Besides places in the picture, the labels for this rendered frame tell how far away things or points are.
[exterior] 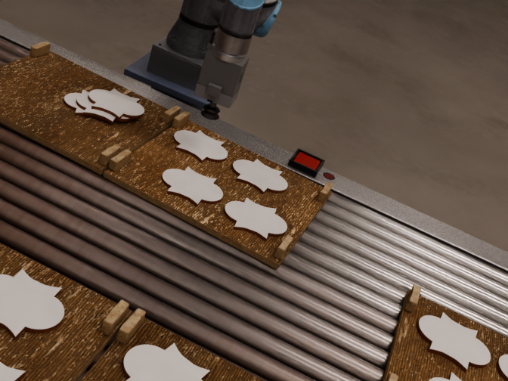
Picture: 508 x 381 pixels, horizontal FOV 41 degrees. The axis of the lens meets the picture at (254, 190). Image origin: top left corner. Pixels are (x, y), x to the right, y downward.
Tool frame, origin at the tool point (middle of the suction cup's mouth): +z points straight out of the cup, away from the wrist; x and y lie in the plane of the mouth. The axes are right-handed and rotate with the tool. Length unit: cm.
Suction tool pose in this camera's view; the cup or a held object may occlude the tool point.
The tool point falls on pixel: (209, 114)
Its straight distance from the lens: 156.8
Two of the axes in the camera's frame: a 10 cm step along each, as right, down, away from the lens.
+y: 9.3, 3.7, -0.5
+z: -2.9, 8.0, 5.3
